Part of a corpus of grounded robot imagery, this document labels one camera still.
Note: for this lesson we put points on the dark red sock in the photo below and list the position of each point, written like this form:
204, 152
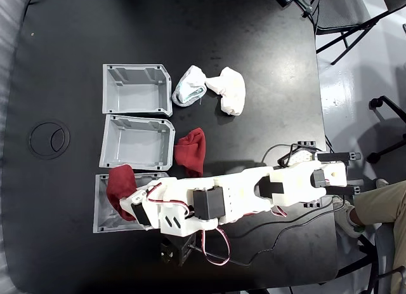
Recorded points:
119, 183
190, 151

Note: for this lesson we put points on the white teal grey sock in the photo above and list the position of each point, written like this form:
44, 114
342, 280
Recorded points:
190, 81

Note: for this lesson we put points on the plain white sock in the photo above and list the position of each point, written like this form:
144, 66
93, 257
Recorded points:
231, 97

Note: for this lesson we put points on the grey plastic bin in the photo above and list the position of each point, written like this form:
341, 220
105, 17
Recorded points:
100, 211
136, 148
136, 100

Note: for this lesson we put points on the round black table grommet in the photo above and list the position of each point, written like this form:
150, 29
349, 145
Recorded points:
49, 141

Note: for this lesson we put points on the person's shoe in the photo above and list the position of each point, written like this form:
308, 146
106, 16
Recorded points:
347, 217

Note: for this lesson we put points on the person's leg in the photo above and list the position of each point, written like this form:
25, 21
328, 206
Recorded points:
380, 205

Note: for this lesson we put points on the black office chair base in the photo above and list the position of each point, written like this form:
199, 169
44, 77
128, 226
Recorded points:
390, 106

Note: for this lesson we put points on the black folding chair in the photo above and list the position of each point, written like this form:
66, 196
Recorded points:
349, 8

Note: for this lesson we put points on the black camera box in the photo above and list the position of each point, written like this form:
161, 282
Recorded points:
184, 248

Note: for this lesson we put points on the black chair frame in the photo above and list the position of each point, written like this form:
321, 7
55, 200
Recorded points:
369, 265

